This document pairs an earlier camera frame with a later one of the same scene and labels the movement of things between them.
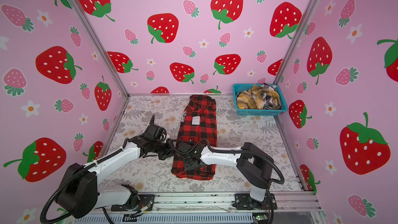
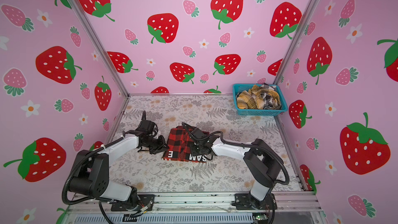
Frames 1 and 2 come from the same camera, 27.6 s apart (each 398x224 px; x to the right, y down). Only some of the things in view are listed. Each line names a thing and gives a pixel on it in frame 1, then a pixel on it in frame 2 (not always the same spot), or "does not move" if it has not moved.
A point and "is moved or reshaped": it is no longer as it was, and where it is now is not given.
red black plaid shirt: [198, 125] is moved or reshaped
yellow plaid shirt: [253, 98] does not move
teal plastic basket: [238, 88] does not move
